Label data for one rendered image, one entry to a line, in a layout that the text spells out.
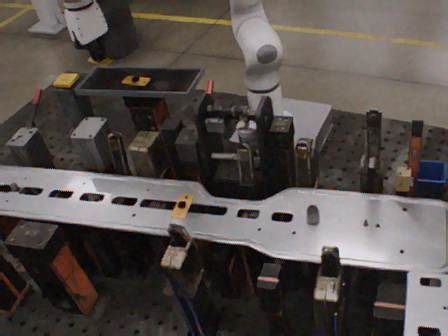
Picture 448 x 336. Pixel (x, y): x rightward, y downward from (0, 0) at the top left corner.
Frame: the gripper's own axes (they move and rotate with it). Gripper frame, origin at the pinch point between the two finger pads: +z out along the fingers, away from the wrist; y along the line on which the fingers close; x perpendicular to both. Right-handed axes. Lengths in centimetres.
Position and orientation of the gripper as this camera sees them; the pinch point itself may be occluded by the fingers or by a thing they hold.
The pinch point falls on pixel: (98, 53)
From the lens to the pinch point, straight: 159.1
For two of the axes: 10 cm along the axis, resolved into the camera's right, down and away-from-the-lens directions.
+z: 0.9, 7.2, 6.9
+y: -5.9, 6.0, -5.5
